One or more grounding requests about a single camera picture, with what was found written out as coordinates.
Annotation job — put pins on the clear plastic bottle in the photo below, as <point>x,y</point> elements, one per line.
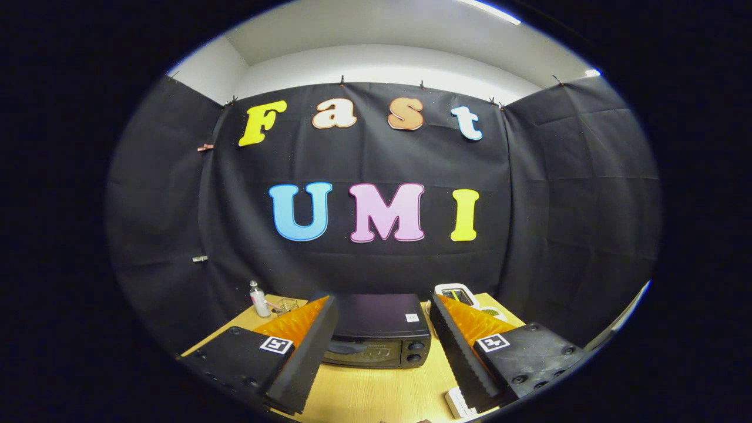
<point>259,302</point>

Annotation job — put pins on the small white green object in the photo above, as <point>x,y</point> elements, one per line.
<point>493,313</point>

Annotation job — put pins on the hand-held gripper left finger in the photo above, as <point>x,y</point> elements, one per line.
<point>308,352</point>

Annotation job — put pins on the black backdrop cloth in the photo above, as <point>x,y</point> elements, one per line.
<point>376,264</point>

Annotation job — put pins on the pink clip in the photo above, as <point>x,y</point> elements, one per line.
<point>205,147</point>

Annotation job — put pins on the white rectangular dish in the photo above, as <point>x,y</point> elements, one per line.
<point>455,402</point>

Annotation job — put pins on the black toaster oven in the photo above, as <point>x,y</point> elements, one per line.
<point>376,317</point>

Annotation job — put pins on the white countertop appliance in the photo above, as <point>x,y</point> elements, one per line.
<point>455,289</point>

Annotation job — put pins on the ceiling light strip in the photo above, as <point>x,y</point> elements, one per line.
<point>490,12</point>

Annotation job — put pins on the small clear container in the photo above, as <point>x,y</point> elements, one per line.
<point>286,306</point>

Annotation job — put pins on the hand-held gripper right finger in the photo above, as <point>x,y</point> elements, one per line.
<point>455,352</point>

